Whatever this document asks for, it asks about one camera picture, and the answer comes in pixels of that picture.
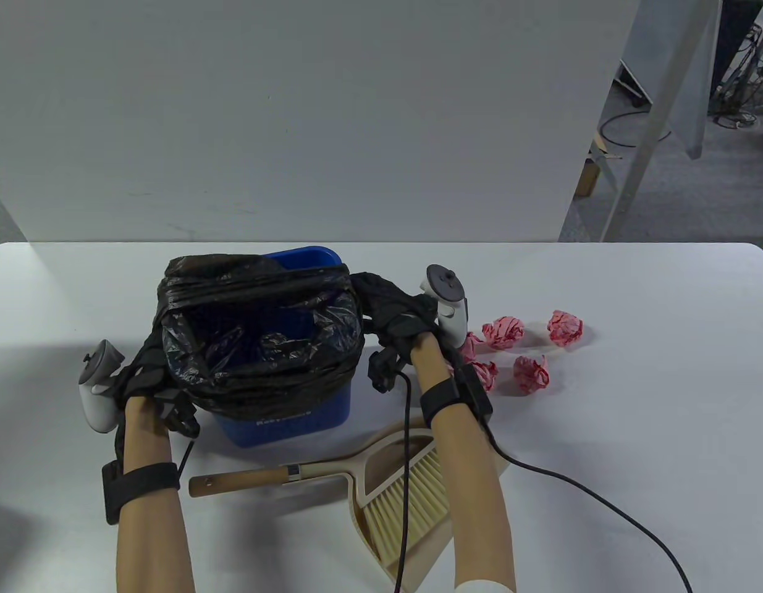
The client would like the pile of pink paper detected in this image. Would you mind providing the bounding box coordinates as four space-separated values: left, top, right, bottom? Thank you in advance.
446 310 584 396

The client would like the white table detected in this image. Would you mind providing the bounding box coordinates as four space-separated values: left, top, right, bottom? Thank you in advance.
0 242 763 593

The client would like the grey metal stand leg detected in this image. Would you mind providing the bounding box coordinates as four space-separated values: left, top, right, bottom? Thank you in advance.
597 0 723 243

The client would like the grey board panel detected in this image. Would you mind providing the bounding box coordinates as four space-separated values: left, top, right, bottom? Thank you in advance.
621 0 722 160

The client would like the person's right forearm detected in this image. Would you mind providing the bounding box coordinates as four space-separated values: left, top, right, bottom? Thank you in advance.
409 334 518 593

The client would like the person's left forearm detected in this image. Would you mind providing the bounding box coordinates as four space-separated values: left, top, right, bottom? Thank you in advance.
116 395 196 593

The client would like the person's right hand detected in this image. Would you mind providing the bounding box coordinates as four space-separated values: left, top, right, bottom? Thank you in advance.
350 272 447 365

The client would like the white partition board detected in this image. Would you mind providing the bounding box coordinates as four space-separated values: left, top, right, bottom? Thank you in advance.
0 0 641 243

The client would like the black plastic trash bag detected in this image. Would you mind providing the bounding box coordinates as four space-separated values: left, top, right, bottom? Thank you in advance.
154 253 365 416

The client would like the black wrist strap with sensor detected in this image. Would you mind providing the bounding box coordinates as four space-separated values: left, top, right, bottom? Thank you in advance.
102 462 181 526
418 364 494 427

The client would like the white sleeve cuff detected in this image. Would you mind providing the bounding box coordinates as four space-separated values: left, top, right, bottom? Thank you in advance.
454 578 518 593

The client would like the blue recycling bin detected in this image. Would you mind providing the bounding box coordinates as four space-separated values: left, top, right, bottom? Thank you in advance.
211 246 352 448

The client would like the black looped floor cable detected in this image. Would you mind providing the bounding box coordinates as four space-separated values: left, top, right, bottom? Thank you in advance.
597 111 673 149

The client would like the dark grey tracking controller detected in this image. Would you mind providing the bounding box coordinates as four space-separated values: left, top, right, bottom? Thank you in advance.
78 340 125 433
419 264 470 350

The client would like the tan wooden block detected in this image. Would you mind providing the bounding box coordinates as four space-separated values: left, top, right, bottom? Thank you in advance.
573 133 623 197

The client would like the beige plastic dustpan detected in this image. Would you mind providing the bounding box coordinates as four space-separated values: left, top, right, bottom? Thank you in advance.
347 415 512 592

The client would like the black glove cable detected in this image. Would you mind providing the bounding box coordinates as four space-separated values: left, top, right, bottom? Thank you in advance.
368 349 694 593

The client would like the beige brush with wooden handle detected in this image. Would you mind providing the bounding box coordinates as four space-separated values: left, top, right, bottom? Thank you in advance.
188 442 453 557

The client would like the person's left hand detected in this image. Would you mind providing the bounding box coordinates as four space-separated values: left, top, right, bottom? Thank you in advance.
112 326 201 440

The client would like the bundle of black floor cables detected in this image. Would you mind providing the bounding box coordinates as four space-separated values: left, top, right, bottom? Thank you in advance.
709 6 763 130

